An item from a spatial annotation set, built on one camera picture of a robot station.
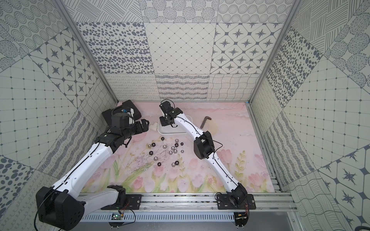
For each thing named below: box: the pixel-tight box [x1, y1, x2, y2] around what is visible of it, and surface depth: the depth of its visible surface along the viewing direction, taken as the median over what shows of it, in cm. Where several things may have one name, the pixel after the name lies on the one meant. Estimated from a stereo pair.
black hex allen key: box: [199, 115, 212, 129], surface depth 113 cm
